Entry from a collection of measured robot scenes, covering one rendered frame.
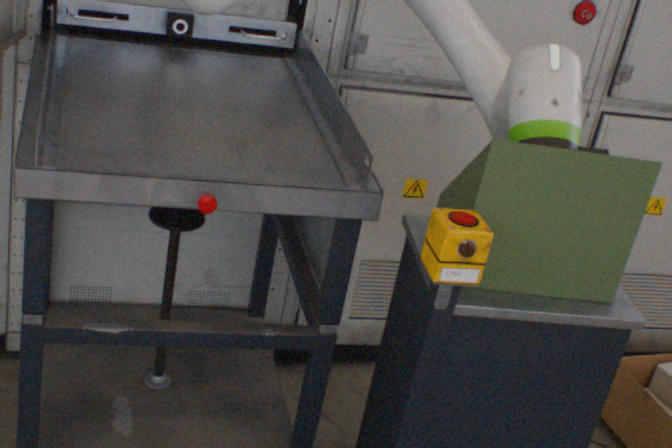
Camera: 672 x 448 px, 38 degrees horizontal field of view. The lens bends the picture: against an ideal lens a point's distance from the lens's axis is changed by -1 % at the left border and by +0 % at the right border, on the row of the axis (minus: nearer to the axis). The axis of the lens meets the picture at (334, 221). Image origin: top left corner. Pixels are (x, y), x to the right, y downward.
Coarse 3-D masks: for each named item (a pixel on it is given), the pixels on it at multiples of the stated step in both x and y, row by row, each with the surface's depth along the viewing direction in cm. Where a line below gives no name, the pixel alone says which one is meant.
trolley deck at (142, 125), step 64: (128, 64) 207; (192, 64) 215; (256, 64) 222; (64, 128) 173; (128, 128) 178; (192, 128) 183; (256, 128) 188; (64, 192) 160; (128, 192) 162; (192, 192) 165; (256, 192) 167; (320, 192) 170
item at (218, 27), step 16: (64, 0) 215; (80, 0) 216; (96, 0) 217; (64, 16) 217; (96, 16) 218; (112, 16) 219; (128, 16) 220; (144, 16) 221; (160, 16) 221; (208, 16) 224; (224, 16) 224; (240, 16) 226; (160, 32) 223; (208, 32) 225; (224, 32) 226; (240, 32) 227; (256, 32) 228; (272, 32) 229; (288, 32) 229
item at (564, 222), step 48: (528, 144) 156; (480, 192) 159; (528, 192) 160; (576, 192) 161; (624, 192) 162; (528, 240) 164; (576, 240) 165; (624, 240) 166; (480, 288) 168; (528, 288) 169; (576, 288) 170
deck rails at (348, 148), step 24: (48, 48) 187; (48, 72) 194; (312, 72) 214; (48, 96) 183; (312, 96) 209; (336, 96) 194; (48, 120) 173; (336, 120) 193; (48, 144) 165; (336, 144) 187; (360, 144) 176; (48, 168) 157; (360, 168) 175
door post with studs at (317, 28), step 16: (320, 0) 224; (336, 0) 225; (320, 16) 226; (304, 32) 227; (320, 32) 228; (320, 48) 230; (272, 288) 258; (272, 304) 261; (272, 320) 263; (272, 352) 268
